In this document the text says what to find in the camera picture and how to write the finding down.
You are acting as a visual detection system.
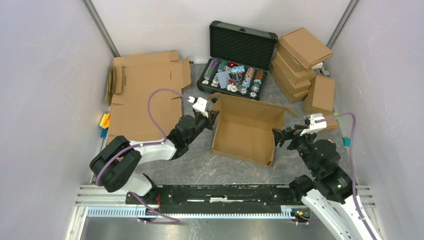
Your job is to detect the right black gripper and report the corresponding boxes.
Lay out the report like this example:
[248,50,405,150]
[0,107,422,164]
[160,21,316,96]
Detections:
[271,123,319,174]

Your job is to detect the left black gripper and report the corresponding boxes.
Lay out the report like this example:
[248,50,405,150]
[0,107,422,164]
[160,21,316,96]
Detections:
[185,108,220,145]

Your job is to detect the brown cardboard box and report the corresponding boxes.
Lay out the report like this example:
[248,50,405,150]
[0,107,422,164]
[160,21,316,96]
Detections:
[208,92,297,167]

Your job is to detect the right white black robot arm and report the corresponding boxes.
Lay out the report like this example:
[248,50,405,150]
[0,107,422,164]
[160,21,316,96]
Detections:
[272,125,381,240]

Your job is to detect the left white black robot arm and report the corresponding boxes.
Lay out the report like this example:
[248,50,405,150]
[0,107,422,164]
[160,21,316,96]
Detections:
[89,110,219,204]

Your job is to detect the low folded cardboard box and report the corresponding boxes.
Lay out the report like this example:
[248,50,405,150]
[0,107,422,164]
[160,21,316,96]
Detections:
[321,112,339,133]

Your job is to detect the leaning folded cardboard box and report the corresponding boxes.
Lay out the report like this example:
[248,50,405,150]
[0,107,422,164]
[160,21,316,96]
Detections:
[303,75,336,114]

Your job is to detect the teal toy cube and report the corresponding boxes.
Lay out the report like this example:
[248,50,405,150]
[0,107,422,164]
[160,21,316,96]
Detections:
[342,137,351,148]

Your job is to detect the stacked folded cardboard boxes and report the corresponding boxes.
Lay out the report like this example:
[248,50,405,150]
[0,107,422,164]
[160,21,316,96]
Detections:
[269,43,317,103]

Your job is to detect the black poker chip case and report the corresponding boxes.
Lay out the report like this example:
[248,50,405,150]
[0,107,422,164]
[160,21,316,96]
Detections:
[196,20,278,101]

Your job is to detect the white plastic connector piece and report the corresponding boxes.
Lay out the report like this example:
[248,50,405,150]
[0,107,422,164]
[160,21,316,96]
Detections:
[312,62,330,77]

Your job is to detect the flat cardboard sheet stack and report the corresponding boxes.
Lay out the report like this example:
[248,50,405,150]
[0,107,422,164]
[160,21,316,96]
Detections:
[105,50,192,143]

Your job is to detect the yellow orange toy block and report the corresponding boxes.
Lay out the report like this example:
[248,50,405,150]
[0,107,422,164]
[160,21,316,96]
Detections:
[99,113,110,129]

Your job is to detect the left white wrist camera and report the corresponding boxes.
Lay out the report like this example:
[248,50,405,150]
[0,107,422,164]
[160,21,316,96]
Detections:
[187,96,209,118]

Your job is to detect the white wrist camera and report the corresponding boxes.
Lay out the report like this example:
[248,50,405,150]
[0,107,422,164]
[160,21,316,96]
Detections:
[300,113,327,136]
[187,96,209,118]

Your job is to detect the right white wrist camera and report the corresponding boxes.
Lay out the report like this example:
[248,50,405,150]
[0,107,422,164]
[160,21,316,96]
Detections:
[300,113,327,136]

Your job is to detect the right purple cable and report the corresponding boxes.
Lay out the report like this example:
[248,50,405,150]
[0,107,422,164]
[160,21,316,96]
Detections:
[314,112,379,240]

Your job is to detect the purple cable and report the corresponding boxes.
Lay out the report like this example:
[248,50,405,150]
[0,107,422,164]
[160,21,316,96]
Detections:
[314,112,379,240]
[95,88,196,225]

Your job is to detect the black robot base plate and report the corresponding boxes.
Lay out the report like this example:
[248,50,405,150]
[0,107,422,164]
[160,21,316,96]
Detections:
[141,184,302,214]

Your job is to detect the white slotted cable duct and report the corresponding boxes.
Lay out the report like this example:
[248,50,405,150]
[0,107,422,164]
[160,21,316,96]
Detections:
[86,205,312,220]

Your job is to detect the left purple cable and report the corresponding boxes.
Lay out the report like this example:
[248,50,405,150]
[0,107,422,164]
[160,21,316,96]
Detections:
[95,88,196,225]

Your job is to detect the aluminium frame rail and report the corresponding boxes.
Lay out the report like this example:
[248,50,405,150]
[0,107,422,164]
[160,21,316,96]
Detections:
[75,185,376,208]

